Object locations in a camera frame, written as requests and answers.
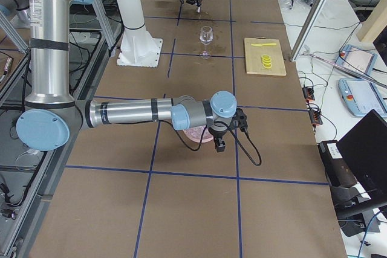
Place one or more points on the clear ice cube pile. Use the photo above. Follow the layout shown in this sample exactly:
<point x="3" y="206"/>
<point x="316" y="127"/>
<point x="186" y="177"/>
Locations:
<point x="196" y="132"/>

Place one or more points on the clear wine glass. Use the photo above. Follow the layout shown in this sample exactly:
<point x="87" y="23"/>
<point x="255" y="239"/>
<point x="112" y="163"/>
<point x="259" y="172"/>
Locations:
<point x="206" y="37"/>

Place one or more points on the pink plastic bowl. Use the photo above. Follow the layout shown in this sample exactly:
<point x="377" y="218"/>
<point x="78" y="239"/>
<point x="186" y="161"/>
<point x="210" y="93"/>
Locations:
<point x="196" y="135"/>

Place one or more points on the bamboo cutting board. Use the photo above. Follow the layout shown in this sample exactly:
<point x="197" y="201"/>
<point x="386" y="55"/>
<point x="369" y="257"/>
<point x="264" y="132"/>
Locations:
<point x="253" y="60"/>

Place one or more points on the lemon slice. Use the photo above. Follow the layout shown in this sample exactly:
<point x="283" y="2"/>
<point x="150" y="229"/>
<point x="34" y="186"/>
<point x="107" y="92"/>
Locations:
<point x="265" y="57"/>
<point x="267" y="67"/>
<point x="267" y="63"/>
<point x="266" y="60"/>

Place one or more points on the yellow plastic knife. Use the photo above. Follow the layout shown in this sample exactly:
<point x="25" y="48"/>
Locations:
<point x="267" y="44"/>

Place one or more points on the black box device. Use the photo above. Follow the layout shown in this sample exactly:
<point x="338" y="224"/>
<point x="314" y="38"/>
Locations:
<point x="337" y="171"/>

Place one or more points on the lower teach pendant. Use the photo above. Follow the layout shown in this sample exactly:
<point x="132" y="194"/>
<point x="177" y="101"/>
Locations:
<point x="361" y="97"/>

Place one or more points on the teach pendant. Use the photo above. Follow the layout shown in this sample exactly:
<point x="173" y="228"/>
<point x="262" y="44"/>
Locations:
<point x="361" y="97"/>
<point x="356" y="59"/>

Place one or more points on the black monitor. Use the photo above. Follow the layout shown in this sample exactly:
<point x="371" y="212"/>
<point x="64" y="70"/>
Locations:
<point x="364" y="150"/>

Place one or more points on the upper teach pendant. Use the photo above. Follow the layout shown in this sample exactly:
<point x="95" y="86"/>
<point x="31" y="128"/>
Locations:
<point x="356" y="59"/>

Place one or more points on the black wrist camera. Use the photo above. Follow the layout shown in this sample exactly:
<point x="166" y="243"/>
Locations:
<point x="241" y="120"/>

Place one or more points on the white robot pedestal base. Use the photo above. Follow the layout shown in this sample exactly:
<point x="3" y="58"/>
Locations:
<point x="138" y="47"/>

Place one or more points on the aluminium frame post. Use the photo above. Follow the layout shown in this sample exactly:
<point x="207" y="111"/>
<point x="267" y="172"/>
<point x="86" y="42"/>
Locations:
<point x="307" y="28"/>

